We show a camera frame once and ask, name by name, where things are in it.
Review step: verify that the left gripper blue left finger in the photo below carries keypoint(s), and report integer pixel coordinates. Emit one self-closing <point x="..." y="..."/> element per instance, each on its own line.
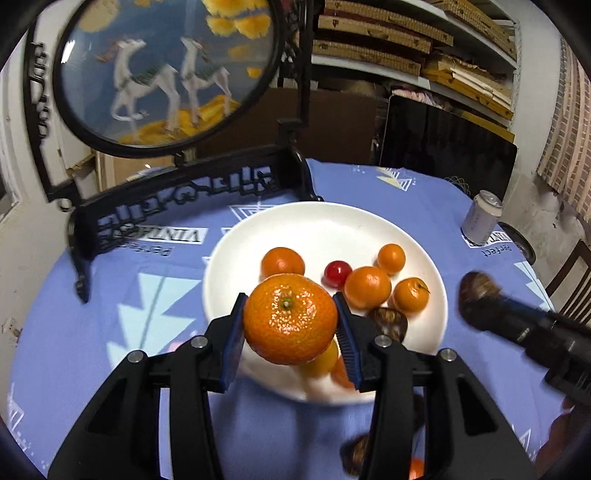
<point x="233" y="343"/>

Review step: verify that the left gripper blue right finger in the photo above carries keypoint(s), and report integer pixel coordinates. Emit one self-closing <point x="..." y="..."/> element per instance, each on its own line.
<point x="351" y="338"/>

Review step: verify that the person's right hand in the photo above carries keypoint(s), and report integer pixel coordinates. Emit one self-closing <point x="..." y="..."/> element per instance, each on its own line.
<point x="562" y="433"/>

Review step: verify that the mandarin orange far right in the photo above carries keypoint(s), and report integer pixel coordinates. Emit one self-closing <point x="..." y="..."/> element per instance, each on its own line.
<point x="367" y="288"/>

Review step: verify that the dark chestnut large right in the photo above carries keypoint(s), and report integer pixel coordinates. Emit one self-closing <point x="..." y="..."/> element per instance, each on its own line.
<point x="390" y="322"/>

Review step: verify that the yellow orange small fruit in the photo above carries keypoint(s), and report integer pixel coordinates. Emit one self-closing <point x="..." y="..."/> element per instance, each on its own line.
<point x="322" y="364"/>

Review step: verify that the red cherry tomato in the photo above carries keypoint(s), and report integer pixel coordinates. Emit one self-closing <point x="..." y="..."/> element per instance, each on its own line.
<point x="336" y="273"/>

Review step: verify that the small mandarin under gripper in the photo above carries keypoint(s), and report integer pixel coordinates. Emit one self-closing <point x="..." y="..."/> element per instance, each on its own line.
<point x="340" y="376"/>

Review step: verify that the mandarin orange left centre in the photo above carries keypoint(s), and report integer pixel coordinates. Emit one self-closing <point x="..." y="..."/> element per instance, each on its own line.
<point x="289" y="320"/>

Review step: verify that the mandarin orange front right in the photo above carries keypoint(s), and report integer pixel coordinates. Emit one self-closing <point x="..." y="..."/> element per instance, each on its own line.
<point x="411" y="295"/>

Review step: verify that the small orange kumquat middle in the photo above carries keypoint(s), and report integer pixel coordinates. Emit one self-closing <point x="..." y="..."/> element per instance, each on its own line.
<point x="391" y="258"/>

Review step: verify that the mandarin orange behind finger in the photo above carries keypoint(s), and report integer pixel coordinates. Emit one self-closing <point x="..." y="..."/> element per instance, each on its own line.
<point x="281" y="260"/>

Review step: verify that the white oval plate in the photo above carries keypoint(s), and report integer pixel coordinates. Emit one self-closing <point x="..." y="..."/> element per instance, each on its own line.
<point x="321" y="232"/>

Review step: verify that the dark chestnut upper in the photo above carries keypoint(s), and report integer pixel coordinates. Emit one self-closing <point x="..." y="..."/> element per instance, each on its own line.
<point x="478" y="295"/>

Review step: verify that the dark chestnut left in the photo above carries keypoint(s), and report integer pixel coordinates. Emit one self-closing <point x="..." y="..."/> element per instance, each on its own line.
<point x="353" y="453"/>

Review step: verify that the silver drink can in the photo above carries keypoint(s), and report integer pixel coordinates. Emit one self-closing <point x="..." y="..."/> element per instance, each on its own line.
<point x="482" y="217"/>

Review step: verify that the mandarin orange with leaf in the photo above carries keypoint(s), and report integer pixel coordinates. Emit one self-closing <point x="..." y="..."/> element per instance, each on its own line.
<point x="417" y="468"/>

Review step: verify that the black screen panel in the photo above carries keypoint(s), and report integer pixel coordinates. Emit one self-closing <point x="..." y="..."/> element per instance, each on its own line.
<point x="441" y="144"/>

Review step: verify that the round deer painting black stand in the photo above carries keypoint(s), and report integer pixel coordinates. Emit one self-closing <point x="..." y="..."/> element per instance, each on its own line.
<point x="150" y="79"/>

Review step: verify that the shelf with stacked boxes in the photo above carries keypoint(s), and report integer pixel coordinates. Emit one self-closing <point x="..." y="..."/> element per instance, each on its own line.
<point x="462" y="52"/>

